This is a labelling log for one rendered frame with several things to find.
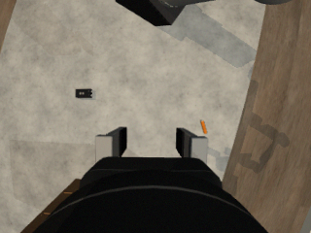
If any brown wooden drawer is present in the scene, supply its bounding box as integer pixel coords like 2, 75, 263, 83
24, 216, 48, 233
64, 180, 80, 194
44, 194, 70, 215

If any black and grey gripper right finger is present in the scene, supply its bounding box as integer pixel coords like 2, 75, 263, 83
176, 128, 208, 165

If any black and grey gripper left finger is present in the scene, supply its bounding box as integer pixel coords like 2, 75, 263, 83
95, 127, 127, 163

